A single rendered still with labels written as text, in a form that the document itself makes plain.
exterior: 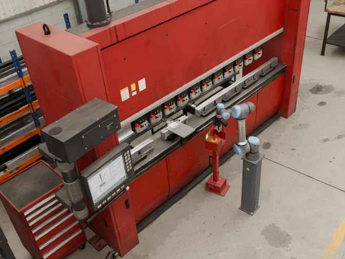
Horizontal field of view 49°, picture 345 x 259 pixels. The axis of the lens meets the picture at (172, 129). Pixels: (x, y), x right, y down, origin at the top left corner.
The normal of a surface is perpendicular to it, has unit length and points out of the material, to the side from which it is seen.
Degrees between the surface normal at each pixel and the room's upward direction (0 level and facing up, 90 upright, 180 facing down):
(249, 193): 90
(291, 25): 90
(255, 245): 0
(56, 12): 90
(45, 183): 0
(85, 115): 1
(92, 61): 90
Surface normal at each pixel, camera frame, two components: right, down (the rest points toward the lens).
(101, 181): 0.77, 0.32
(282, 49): -0.70, 0.47
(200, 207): -0.07, -0.81
